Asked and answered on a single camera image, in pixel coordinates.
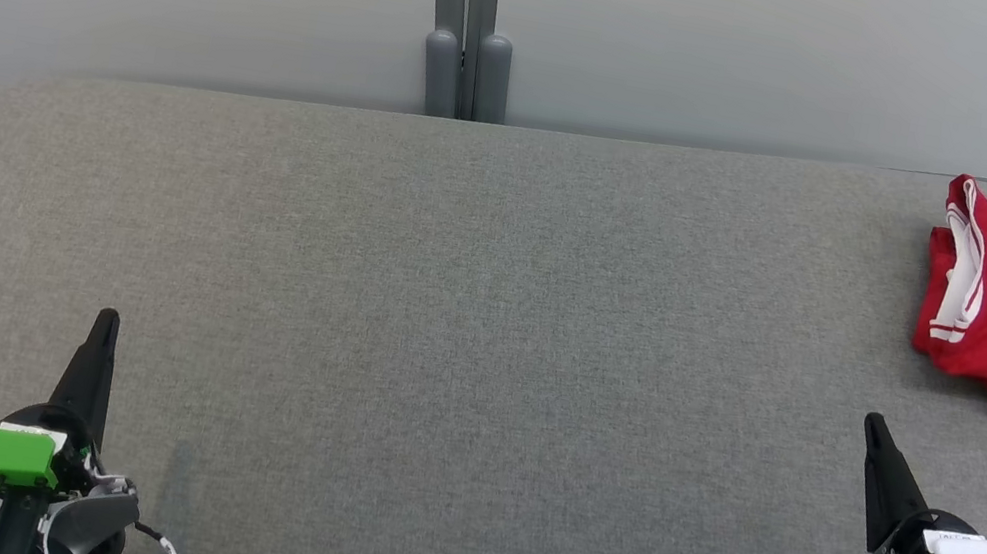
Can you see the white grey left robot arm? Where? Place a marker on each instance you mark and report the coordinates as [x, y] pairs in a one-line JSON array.
[[92, 511]]

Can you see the grey partition post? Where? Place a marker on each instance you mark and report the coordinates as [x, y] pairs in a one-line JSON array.
[[493, 64], [441, 55]]

